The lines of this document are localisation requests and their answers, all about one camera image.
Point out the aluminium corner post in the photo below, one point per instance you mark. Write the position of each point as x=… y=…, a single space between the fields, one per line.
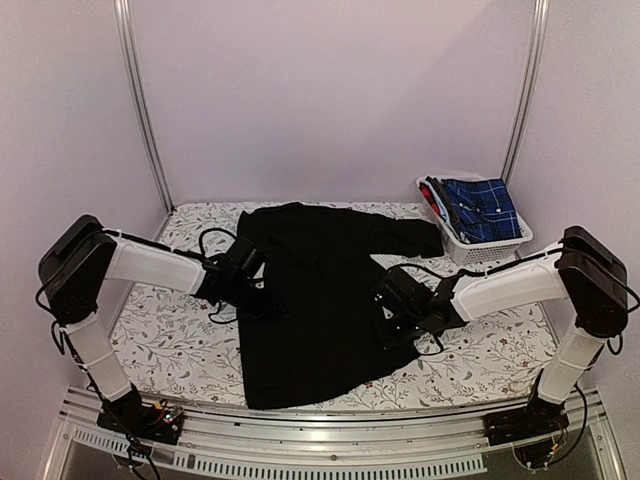
x=532 y=65
x=133 y=73

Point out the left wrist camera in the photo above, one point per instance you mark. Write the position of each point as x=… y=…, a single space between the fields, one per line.
x=242 y=260

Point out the red black plaid shirt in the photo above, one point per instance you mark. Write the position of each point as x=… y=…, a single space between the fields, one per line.
x=430 y=199

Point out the floral white tablecloth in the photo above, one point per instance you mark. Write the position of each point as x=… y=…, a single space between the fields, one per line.
x=181 y=348

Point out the light blue folded shirt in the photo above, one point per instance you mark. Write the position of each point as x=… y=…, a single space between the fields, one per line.
x=438 y=201

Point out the blue plaid shirt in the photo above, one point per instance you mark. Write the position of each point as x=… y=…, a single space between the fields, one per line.
x=486 y=210

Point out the dark grey folded shirt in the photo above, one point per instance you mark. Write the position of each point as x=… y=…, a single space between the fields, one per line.
x=454 y=219

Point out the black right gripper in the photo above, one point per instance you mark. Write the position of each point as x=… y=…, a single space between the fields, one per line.
x=387 y=343

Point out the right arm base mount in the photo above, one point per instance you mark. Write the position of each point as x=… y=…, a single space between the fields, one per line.
x=541 y=423

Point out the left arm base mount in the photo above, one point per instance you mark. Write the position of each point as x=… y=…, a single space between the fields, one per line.
x=130 y=415

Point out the left aluminium corner post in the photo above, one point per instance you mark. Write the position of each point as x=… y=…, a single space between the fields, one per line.
x=133 y=73

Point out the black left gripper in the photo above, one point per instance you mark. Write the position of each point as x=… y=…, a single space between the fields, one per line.
x=272 y=306

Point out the black long sleeve shirt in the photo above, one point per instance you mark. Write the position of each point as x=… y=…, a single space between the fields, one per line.
x=323 y=341

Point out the right aluminium corner post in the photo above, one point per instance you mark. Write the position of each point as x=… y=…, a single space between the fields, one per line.
x=532 y=65

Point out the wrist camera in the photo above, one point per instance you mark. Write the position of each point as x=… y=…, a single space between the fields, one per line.
x=242 y=260
x=401 y=293

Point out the white plastic laundry basket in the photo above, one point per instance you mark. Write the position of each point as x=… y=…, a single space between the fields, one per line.
x=463 y=253

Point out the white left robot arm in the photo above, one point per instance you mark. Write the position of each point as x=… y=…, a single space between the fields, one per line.
x=74 y=269

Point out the aluminium front rail frame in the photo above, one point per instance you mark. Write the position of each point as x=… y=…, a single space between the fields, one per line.
x=224 y=442

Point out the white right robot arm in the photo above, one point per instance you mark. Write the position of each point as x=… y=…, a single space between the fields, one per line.
x=578 y=268

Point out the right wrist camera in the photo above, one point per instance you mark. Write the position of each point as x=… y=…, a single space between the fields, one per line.
x=401 y=293

